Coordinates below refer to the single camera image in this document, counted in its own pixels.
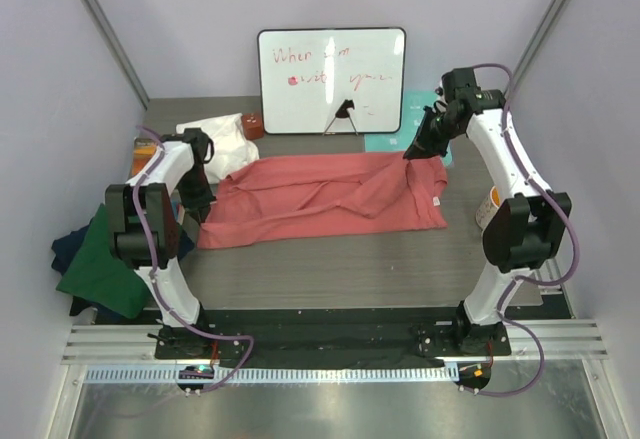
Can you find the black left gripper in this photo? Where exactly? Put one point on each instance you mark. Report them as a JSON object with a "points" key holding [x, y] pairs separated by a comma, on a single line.
{"points": [[199, 206]]}

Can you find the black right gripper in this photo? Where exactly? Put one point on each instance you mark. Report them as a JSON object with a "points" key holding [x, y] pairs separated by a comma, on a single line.
{"points": [[422, 146]]}

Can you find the teal cutting board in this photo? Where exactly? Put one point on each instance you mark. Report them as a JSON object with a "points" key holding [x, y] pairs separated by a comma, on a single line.
{"points": [[412, 111]]}

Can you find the red t shirt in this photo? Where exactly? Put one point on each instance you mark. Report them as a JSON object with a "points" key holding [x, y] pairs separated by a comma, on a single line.
{"points": [[307, 196]]}

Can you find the metal wire board stand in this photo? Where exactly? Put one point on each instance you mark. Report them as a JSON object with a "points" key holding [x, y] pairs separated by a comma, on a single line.
{"points": [[343, 112]]}

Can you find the white dry erase board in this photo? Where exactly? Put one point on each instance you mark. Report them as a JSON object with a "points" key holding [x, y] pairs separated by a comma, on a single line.
{"points": [[306, 74]]}

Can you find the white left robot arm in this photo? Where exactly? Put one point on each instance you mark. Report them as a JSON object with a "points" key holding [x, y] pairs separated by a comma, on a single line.
{"points": [[143, 230]]}

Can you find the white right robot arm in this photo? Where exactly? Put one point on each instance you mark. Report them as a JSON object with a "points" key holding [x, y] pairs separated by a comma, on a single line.
{"points": [[494, 290]]}

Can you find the white t shirt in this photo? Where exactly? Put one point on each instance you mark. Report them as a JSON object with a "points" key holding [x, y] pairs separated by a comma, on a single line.
{"points": [[232, 150]]}

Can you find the orange cover book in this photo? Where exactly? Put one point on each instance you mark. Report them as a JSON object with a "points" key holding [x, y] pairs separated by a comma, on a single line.
{"points": [[143, 151]]}

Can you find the white mug orange inside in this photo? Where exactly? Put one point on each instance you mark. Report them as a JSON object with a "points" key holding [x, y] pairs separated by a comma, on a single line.
{"points": [[488, 209]]}

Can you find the red brown eraser block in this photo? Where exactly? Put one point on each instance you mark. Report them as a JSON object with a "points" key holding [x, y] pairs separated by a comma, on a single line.
{"points": [[253, 126]]}

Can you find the green t shirt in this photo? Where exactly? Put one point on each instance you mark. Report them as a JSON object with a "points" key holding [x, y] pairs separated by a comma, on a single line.
{"points": [[97, 279]]}

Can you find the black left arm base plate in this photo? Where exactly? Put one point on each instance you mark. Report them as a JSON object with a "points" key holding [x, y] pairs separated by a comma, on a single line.
{"points": [[180, 343]]}

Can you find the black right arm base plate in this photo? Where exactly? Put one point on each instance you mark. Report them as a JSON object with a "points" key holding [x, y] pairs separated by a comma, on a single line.
{"points": [[439, 340]]}

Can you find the aluminium left corner post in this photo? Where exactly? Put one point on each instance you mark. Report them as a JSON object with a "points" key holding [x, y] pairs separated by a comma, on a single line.
{"points": [[113, 43]]}

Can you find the aluminium corner post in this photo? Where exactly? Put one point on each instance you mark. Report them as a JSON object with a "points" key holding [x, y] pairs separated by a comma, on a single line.
{"points": [[113, 43], [539, 37]]}

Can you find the aluminium right corner post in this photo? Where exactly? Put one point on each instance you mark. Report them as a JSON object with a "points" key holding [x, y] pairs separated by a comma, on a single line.
{"points": [[539, 37]]}

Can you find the white perforated cable rail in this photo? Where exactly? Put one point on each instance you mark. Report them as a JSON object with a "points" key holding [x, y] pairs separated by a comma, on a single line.
{"points": [[200, 374]]}

